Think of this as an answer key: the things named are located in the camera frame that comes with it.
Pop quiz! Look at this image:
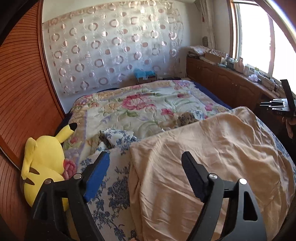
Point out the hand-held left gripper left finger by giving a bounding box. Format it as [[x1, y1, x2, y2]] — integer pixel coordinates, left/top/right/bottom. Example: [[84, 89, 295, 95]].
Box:
[[24, 151, 111, 241]]

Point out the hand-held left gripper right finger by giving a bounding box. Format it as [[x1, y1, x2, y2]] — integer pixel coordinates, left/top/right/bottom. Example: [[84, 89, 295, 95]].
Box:
[[181, 151, 268, 241]]

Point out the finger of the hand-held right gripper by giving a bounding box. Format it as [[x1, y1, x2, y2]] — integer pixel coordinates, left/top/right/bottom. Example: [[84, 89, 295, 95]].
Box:
[[260, 99, 288, 111]]

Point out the beige T-shirt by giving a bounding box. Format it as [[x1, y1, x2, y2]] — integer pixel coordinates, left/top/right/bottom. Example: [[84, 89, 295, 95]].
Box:
[[128, 106, 290, 241]]

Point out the person's right hand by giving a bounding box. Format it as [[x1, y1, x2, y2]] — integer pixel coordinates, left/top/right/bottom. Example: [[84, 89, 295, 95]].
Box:
[[286, 115, 296, 139]]

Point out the brown patterned cloth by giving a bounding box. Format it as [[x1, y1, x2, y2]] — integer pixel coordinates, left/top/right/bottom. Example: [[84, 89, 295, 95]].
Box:
[[99, 131, 115, 149], [175, 112, 200, 128]]

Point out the yellow plush toy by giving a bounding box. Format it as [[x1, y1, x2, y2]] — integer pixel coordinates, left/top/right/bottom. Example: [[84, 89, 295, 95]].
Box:
[[20, 122, 78, 212]]

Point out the wooden window cabinet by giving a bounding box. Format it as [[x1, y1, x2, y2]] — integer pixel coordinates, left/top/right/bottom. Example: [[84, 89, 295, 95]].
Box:
[[186, 56, 287, 131]]

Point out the navy bed sheet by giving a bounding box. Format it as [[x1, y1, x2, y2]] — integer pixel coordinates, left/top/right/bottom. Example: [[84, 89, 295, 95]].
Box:
[[191, 80, 233, 110]]

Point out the window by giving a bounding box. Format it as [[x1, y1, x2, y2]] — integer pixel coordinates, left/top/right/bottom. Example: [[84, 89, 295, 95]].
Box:
[[231, 0, 296, 82]]

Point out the cardboard box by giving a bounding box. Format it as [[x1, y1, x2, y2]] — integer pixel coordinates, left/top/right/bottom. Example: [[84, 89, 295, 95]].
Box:
[[204, 52, 223, 64]]

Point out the pink floral blanket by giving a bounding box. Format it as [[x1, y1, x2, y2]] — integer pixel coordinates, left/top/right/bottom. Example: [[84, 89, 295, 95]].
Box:
[[62, 79, 230, 181]]

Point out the folded floral cloth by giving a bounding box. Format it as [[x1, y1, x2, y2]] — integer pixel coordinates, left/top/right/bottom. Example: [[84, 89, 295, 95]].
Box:
[[187, 45, 228, 58]]

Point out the beige window curtain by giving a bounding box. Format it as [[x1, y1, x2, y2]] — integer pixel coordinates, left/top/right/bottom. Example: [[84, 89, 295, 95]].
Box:
[[199, 0, 217, 50]]

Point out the blue fuzzy cloth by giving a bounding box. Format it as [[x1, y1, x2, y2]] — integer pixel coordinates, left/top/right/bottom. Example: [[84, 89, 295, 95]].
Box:
[[134, 69, 158, 80]]

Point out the wooden slatted wardrobe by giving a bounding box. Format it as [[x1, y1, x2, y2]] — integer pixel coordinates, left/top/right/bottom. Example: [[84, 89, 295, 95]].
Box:
[[0, 0, 67, 232]]

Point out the circle-patterned sheer curtain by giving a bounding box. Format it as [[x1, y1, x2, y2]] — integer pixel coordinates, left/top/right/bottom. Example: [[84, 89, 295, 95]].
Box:
[[42, 4, 186, 95]]

